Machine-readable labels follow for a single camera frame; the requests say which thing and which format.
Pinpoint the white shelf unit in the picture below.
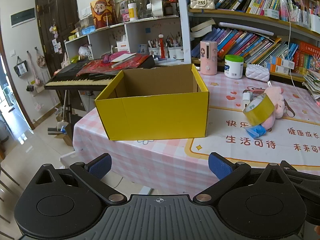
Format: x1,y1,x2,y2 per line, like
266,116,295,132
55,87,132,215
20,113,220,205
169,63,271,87
64,0,192,64

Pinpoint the leaning book row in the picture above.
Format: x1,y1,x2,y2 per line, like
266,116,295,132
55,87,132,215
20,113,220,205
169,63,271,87
191,27,299,67

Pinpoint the red patterned cloth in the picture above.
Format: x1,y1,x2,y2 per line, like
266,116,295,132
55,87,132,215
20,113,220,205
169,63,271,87
76,55,148,77

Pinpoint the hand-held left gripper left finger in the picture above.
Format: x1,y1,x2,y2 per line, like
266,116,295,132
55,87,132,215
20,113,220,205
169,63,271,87
32,154,125,205

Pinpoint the pink checked printed tablecloth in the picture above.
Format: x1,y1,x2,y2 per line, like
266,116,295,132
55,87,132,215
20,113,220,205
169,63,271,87
72,69,320,192

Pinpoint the stack of papers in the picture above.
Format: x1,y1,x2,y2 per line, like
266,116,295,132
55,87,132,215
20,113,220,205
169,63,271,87
302,70,320,98

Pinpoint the white box red label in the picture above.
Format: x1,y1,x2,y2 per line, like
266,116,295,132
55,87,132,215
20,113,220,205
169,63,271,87
117,36,129,53

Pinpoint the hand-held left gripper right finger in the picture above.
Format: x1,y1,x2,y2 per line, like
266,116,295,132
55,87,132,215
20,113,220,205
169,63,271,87
193,152,292,205

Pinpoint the pink plush pig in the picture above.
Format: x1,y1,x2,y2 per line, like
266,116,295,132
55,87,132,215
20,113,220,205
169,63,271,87
260,86,292,130

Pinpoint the dark wall panel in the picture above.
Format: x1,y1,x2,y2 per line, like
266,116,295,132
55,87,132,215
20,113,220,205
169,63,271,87
10,7,35,28

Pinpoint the white quilted purse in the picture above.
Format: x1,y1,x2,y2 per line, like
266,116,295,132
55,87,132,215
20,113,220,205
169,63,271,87
245,64,270,81

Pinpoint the fortune god figure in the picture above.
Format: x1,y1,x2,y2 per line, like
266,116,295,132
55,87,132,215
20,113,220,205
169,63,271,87
90,0,117,29

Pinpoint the small dark hanging bag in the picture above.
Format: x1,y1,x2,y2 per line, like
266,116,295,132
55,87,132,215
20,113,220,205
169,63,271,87
26,51,42,92

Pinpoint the small brown cardboard carton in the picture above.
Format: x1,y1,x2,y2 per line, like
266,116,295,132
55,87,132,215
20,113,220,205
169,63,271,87
54,129,74,147

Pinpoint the magenta fabric pouch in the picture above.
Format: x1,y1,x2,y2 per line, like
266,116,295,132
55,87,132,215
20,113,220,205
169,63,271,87
101,52,130,63

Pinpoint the orange blue white carton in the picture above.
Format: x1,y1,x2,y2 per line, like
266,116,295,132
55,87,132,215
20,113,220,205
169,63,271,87
265,62,293,74
269,55,295,68

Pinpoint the white notebook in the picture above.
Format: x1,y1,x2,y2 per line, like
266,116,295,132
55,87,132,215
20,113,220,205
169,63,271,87
111,52,137,63

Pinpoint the white cable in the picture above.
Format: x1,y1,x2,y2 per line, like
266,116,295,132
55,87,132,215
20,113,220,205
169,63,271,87
276,0,320,105

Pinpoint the pink hanging bag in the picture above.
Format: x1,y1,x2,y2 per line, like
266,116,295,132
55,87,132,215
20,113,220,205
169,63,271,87
36,47,47,68

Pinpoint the wooden bookshelf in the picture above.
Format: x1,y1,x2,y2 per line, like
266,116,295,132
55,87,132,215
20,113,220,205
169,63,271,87
187,0,320,83

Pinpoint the yellow cardboard box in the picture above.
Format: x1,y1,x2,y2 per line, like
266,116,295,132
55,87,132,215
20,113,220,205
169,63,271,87
94,64,210,141

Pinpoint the black electronic keyboard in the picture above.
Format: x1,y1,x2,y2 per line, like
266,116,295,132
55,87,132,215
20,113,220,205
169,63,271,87
44,55,155,90

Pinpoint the white plastic bag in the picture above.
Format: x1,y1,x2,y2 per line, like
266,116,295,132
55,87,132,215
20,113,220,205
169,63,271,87
79,45,92,57

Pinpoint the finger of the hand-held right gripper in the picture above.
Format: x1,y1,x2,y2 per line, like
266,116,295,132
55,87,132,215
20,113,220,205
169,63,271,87
280,160,320,225

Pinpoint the thick pale paperback book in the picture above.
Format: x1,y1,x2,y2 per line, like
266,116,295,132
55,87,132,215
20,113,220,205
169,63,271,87
192,19,216,32
191,29,213,38

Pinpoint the red boxed book set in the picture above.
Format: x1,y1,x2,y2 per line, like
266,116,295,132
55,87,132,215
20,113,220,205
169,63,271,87
297,41,320,75

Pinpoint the white ceramic ornament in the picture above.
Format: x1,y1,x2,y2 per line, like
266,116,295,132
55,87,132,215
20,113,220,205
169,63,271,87
149,0,165,18

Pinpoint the black white tote bag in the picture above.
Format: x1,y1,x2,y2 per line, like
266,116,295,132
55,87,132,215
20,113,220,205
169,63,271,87
14,56,28,78

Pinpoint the white rolled poster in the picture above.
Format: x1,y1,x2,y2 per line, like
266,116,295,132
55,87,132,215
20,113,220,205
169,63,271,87
219,21,275,36

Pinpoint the gold tape roll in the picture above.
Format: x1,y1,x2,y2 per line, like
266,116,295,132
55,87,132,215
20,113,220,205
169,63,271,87
243,93,275,126

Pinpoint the red tassel ornament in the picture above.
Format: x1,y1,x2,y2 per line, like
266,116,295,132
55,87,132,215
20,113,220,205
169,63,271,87
159,34,167,59

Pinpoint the pink humidifier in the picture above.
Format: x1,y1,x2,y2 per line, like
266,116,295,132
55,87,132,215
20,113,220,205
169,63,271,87
199,40,218,75

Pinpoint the white jar green lid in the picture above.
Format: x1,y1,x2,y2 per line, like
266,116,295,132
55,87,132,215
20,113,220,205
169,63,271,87
224,54,244,79

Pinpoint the white bottle yellow label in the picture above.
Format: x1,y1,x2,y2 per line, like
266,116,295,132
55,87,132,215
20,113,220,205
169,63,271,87
128,2,138,22

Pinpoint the white stationery organizer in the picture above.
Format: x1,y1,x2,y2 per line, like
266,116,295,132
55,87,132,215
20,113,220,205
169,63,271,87
290,0,320,33

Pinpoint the white teal carton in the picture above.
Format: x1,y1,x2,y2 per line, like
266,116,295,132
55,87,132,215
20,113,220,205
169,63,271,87
264,8,280,19

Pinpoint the dark wooden door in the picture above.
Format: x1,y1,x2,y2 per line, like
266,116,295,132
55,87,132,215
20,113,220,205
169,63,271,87
35,0,80,90

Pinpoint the clear plastic bottle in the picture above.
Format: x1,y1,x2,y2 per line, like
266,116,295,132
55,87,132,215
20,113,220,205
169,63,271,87
280,0,291,22

